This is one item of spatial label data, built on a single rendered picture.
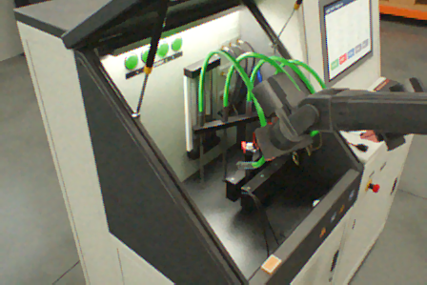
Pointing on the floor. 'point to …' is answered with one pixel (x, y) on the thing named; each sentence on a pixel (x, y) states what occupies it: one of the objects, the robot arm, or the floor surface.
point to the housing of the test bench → (70, 122)
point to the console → (366, 212)
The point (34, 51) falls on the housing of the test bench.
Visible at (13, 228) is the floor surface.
